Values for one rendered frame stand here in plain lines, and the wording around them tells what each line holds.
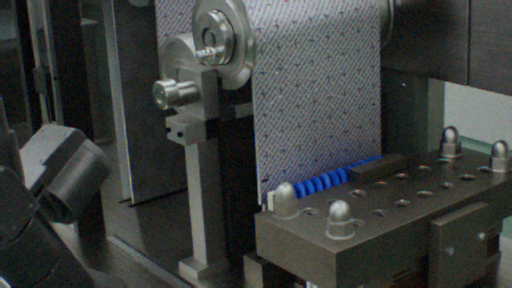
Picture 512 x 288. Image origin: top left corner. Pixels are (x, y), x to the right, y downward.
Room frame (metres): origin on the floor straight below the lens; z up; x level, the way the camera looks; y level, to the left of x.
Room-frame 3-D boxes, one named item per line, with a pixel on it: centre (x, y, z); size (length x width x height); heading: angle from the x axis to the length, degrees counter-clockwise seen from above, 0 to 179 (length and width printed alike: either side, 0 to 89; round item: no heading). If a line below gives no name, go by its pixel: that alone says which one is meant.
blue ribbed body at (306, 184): (1.14, -0.11, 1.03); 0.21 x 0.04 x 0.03; 126
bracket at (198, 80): (1.14, 0.09, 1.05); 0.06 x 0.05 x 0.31; 126
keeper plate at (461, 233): (1.02, -0.27, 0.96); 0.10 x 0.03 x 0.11; 126
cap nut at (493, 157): (1.14, -0.35, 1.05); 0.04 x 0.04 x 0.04
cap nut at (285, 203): (1.02, -0.03, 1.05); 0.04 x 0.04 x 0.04
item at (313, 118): (1.15, -0.09, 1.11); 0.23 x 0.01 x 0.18; 126
